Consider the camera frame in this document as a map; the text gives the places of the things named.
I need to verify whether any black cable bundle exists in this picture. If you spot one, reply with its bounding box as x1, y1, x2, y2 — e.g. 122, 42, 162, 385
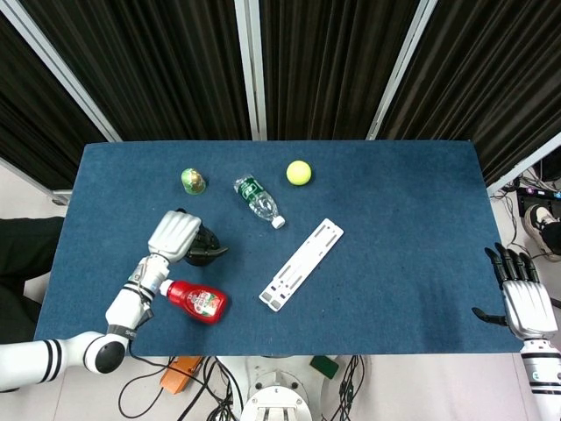
328, 354, 370, 421

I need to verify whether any orange power strip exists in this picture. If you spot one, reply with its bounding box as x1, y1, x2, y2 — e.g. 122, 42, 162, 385
160, 355, 203, 395

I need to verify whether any blue table cloth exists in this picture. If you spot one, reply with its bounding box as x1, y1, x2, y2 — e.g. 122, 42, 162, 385
33, 139, 525, 357

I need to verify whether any black white sneaker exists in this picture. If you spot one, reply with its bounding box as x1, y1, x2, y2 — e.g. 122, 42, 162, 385
524, 203, 561, 260

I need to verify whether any white folding laptop stand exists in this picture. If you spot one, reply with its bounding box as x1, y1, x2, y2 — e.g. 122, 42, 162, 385
258, 218, 344, 313

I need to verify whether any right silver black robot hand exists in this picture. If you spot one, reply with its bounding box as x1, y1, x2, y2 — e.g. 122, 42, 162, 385
472, 242, 560, 341

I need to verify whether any black pleated curtain panel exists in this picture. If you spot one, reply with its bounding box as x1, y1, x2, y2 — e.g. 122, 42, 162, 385
0, 12, 109, 190
19, 0, 253, 142
259, 0, 423, 141
379, 0, 561, 188

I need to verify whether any yellow tennis ball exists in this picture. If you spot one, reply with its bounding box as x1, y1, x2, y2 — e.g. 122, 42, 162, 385
286, 160, 313, 187

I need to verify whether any red ketchup squeeze bottle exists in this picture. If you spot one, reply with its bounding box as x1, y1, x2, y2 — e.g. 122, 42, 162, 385
158, 279, 229, 326

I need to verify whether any clear water bottle green label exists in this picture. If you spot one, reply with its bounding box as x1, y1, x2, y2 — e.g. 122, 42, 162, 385
233, 174, 287, 230

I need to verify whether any green block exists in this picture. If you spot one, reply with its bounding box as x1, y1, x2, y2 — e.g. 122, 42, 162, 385
309, 355, 340, 380

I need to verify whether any white partition base rail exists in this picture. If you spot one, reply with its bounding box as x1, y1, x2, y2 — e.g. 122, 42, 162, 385
0, 156, 74, 206

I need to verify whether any black electronics box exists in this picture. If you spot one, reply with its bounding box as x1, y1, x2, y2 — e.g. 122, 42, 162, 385
516, 157, 561, 216

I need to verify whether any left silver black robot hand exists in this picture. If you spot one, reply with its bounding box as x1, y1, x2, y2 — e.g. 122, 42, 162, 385
147, 207, 207, 264

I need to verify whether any black clothed person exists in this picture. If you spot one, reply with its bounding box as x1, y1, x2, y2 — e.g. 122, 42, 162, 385
0, 216, 66, 346

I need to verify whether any white partition post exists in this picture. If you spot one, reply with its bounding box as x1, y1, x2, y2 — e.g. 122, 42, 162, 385
234, 0, 268, 141
366, 0, 439, 141
0, 0, 123, 144
485, 131, 561, 196

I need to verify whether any green gold dome toy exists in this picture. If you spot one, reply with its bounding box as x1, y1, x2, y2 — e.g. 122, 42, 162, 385
181, 167, 207, 196

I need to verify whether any white robot torso base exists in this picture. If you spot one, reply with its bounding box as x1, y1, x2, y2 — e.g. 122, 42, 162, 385
239, 354, 328, 421

